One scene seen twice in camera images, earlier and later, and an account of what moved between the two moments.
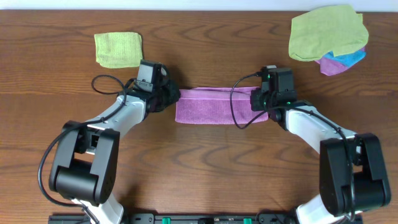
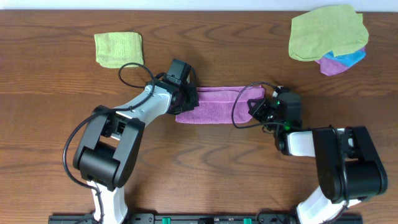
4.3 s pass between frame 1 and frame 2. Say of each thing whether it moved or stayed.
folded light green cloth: stayed
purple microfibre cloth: stayed
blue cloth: stayed
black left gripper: moved
